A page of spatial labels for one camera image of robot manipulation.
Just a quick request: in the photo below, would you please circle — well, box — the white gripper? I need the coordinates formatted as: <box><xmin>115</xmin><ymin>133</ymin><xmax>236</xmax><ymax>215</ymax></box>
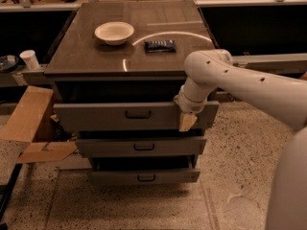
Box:
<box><xmin>174</xmin><ymin>78</ymin><xmax>214</xmax><ymax>132</ymax></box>

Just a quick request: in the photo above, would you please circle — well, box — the grey top drawer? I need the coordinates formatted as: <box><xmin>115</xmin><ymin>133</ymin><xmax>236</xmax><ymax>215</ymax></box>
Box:
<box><xmin>53</xmin><ymin>101</ymin><xmax>221</xmax><ymax>133</ymax></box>

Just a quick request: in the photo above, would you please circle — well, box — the grey drawer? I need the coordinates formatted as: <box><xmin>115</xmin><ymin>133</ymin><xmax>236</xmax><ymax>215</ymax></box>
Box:
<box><xmin>87</xmin><ymin>168</ymin><xmax>201</xmax><ymax>185</ymax></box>
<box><xmin>76</xmin><ymin>136</ymin><xmax>206</xmax><ymax>158</ymax></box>
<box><xmin>53</xmin><ymin>101</ymin><xmax>221</xmax><ymax>133</ymax></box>

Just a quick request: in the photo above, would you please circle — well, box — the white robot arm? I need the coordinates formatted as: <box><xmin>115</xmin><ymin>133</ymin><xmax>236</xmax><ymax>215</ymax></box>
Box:
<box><xmin>174</xmin><ymin>50</ymin><xmax>307</xmax><ymax>230</ymax></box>

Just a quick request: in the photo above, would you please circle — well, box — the grey middle drawer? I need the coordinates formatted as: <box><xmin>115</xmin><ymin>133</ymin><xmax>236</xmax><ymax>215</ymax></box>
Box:
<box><xmin>76</xmin><ymin>136</ymin><xmax>206</xmax><ymax>158</ymax></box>

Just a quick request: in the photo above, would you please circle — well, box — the grey drawer cabinet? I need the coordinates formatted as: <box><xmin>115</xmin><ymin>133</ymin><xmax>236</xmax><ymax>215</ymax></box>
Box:
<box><xmin>45</xmin><ymin>1</ymin><xmax>219</xmax><ymax>172</ymax></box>

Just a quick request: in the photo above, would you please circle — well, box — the grey bottom drawer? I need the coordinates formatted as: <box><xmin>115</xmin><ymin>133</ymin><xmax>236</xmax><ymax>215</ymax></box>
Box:
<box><xmin>87</xmin><ymin>168</ymin><xmax>201</xmax><ymax>185</ymax></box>

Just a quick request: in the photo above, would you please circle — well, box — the dark blue snack packet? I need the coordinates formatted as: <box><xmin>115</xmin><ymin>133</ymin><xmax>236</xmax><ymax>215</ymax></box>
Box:
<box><xmin>145</xmin><ymin>40</ymin><xmax>177</xmax><ymax>53</ymax></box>

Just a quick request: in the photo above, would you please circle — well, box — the white ceramic bowl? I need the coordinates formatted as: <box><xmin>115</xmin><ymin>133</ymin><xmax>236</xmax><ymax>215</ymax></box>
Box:
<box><xmin>94</xmin><ymin>22</ymin><xmax>134</xmax><ymax>46</ymax></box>

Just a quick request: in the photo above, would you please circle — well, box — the brown cardboard box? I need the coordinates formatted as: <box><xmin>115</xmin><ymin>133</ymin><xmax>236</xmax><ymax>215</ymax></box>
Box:
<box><xmin>0</xmin><ymin>86</ymin><xmax>77</xmax><ymax>164</ymax></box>

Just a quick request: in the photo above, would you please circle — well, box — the white paper cup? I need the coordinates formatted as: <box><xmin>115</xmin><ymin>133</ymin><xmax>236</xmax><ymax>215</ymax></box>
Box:
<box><xmin>19</xmin><ymin>50</ymin><xmax>40</xmax><ymax>70</ymax></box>

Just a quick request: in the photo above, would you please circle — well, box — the dark round lid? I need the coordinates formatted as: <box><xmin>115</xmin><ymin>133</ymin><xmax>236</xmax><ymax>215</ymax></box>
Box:
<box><xmin>0</xmin><ymin>55</ymin><xmax>18</xmax><ymax>73</ymax></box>

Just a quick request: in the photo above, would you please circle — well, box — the grey metal shelf rail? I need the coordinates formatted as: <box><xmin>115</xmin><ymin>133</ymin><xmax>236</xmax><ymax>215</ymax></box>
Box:
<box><xmin>232</xmin><ymin>53</ymin><xmax>307</xmax><ymax>75</ymax></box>

